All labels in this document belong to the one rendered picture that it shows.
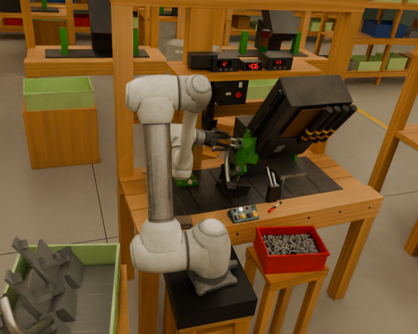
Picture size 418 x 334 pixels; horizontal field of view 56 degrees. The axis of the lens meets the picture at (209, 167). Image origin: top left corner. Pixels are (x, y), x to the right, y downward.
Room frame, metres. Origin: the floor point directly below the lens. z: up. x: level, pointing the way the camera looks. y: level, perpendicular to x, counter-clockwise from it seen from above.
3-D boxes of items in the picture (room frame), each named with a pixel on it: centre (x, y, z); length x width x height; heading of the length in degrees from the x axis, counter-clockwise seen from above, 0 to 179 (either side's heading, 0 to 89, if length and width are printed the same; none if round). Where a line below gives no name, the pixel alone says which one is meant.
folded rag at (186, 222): (1.58, 0.10, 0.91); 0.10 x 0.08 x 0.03; 102
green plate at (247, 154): (1.96, -0.22, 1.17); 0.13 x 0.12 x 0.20; 115
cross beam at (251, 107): (2.38, -0.10, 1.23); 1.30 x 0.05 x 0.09; 115
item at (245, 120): (2.22, -0.30, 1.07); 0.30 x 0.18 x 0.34; 115
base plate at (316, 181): (2.04, -0.26, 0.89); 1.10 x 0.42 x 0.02; 115
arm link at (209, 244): (1.21, -0.03, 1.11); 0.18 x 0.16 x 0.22; 104
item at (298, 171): (1.99, -0.37, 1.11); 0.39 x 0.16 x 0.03; 25
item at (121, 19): (2.32, -0.13, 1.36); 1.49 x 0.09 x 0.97; 115
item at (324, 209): (1.79, -0.37, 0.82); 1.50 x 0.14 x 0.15; 115
